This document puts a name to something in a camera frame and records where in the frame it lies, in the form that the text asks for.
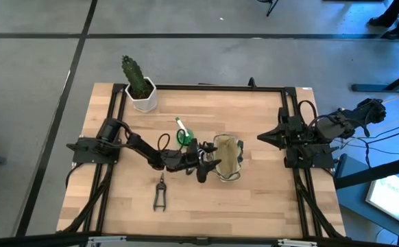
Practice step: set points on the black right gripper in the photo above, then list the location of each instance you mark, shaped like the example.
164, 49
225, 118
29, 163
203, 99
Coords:
293, 132

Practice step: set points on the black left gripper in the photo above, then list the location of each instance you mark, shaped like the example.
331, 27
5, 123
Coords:
196, 159

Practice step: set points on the green spray bottle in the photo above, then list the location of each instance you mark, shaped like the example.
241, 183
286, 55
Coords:
186, 134

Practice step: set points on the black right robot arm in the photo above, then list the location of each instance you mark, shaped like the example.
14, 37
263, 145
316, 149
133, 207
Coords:
336, 127

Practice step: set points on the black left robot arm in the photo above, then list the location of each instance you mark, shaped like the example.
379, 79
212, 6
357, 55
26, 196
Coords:
144, 149

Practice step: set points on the beige green gardening bag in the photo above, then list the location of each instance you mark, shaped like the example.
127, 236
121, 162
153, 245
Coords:
228, 154

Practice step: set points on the black pruning shears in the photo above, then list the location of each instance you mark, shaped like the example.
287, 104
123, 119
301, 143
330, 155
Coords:
160, 188

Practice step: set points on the white hexagonal plant pot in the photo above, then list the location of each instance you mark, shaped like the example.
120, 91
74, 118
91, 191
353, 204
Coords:
146, 103

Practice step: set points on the blue table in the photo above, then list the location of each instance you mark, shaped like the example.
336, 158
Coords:
353, 199

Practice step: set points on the dark desk foot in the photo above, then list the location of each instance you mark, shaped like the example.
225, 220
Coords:
367, 88

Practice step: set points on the tall green cactus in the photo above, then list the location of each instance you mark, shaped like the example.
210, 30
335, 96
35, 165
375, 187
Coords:
134, 77

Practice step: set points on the white lit screen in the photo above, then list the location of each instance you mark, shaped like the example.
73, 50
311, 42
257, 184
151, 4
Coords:
389, 197

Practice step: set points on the black stand leg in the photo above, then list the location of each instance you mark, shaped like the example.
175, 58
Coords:
271, 7

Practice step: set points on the person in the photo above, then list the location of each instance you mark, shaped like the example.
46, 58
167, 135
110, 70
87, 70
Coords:
381, 21

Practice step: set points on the black rig crossbar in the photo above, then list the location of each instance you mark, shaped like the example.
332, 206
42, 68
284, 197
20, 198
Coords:
48, 240

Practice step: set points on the small black camera mount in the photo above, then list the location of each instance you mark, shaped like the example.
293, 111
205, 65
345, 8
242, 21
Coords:
252, 82

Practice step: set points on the black rig post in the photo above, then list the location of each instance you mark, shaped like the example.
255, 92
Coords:
374, 173

